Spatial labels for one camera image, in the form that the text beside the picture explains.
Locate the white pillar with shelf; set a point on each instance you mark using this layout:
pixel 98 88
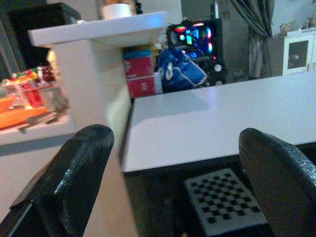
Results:
pixel 86 86

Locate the orange placemat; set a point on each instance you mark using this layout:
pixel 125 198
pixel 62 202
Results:
pixel 17 118

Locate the red box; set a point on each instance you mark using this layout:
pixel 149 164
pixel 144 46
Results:
pixel 142 86
pixel 139 66

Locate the computer case with rgb lights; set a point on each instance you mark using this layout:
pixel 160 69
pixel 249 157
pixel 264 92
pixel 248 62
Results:
pixel 197 39

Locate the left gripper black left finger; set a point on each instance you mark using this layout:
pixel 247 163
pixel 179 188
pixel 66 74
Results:
pixel 69 185

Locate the dark cutlery piece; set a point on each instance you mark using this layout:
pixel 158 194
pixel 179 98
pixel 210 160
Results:
pixel 42 119

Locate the black white checkerboard card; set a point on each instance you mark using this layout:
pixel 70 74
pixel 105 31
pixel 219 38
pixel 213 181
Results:
pixel 222 200

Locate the blue bag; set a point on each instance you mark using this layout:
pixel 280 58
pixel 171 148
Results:
pixel 180 71

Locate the white table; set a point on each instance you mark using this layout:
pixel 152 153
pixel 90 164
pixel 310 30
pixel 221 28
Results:
pixel 24 138

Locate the white desk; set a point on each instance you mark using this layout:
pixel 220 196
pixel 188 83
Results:
pixel 222 118

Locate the colourful snack bag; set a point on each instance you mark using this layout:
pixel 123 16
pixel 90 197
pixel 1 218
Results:
pixel 22 75

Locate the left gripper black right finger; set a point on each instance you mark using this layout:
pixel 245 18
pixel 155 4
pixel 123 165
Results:
pixel 284 187

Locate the orange plate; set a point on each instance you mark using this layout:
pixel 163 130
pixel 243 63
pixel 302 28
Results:
pixel 6 103

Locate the red packet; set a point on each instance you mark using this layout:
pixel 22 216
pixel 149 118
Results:
pixel 32 95

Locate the white glass door cabinet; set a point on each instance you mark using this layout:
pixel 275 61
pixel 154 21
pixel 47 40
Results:
pixel 298 53

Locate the grey curtain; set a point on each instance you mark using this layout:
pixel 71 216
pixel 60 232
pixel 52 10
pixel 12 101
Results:
pixel 256 37

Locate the black screen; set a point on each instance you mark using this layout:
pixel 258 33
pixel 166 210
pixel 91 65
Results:
pixel 39 37

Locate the white round container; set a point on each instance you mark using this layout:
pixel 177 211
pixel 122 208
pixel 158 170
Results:
pixel 116 11

